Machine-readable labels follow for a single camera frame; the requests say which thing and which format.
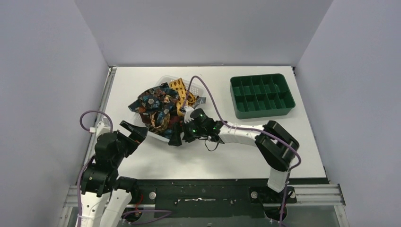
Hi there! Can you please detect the aluminium frame rail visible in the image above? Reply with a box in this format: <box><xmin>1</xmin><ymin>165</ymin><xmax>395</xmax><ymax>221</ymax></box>
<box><xmin>57</xmin><ymin>184</ymin><xmax>350</xmax><ymax>227</ymax></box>

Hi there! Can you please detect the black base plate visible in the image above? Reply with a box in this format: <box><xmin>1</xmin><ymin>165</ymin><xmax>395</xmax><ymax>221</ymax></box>
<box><xmin>77</xmin><ymin>178</ymin><xmax>330</xmax><ymax>219</ymax></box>

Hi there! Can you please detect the dark blue floral tie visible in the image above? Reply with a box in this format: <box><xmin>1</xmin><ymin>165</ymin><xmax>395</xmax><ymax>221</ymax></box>
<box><xmin>128</xmin><ymin>84</ymin><xmax>179</xmax><ymax>114</ymax></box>

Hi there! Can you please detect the brown paisley tie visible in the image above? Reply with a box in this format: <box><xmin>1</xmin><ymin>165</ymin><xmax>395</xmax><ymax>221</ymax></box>
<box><xmin>139</xmin><ymin>111</ymin><xmax>173</xmax><ymax>138</ymax></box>

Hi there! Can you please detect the green compartment tray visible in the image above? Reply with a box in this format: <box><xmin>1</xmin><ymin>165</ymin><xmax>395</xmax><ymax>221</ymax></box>
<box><xmin>230</xmin><ymin>73</ymin><xmax>296</xmax><ymax>119</ymax></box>

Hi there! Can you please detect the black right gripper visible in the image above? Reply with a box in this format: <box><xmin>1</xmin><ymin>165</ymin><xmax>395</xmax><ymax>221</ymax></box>
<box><xmin>169</xmin><ymin>118</ymin><xmax>206</xmax><ymax>146</ymax></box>

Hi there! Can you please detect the white plastic basket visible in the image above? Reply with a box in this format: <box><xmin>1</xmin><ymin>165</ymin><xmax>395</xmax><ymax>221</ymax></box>
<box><xmin>128</xmin><ymin>76</ymin><xmax>206</xmax><ymax>142</ymax></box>

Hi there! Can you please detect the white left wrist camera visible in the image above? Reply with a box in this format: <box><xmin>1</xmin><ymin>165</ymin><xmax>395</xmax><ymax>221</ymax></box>
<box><xmin>88</xmin><ymin>122</ymin><xmax>105</xmax><ymax>136</ymax></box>

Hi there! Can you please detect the yellow patterned tie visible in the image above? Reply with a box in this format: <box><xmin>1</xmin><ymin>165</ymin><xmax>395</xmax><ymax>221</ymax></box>
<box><xmin>169</xmin><ymin>78</ymin><xmax>198</xmax><ymax>117</ymax></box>

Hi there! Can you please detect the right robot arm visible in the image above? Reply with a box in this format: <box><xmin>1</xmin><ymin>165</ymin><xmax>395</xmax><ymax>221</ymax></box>
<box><xmin>168</xmin><ymin>107</ymin><xmax>299</xmax><ymax>192</ymax></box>

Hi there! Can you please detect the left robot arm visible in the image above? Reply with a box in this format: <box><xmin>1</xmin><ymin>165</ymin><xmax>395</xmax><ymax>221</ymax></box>
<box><xmin>76</xmin><ymin>121</ymin><xmax>148</xmax><ymax>227</ymax></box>

